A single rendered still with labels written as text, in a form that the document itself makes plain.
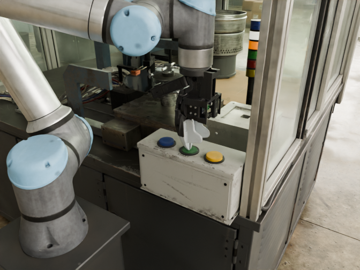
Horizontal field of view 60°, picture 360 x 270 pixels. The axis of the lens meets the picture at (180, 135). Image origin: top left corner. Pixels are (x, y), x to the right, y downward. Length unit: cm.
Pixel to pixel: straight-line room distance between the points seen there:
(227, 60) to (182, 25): 121
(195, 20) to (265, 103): 22
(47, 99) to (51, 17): 26
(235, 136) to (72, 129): 46
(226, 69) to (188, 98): 118
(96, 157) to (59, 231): 40
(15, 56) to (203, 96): 41
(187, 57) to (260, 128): 22
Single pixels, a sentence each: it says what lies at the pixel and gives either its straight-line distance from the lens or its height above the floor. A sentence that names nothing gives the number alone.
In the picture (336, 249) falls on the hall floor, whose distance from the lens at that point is 195.
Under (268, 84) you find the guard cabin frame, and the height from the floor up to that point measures 110.
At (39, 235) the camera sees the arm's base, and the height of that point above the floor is 80.
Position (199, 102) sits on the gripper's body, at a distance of 68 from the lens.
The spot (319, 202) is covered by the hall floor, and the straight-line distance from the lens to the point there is 224.
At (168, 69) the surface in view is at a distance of 116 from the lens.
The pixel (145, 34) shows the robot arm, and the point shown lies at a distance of 51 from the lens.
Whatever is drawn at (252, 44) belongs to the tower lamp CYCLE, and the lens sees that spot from 114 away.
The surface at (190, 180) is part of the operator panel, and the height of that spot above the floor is 84.
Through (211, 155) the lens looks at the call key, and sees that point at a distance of 76.
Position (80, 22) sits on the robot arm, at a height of 123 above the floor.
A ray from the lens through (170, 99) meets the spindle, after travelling 118.
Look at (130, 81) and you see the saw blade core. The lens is 117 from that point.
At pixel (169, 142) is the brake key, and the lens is 81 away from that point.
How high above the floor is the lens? 129
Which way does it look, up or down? 27 degrees down
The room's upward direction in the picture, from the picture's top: straight up
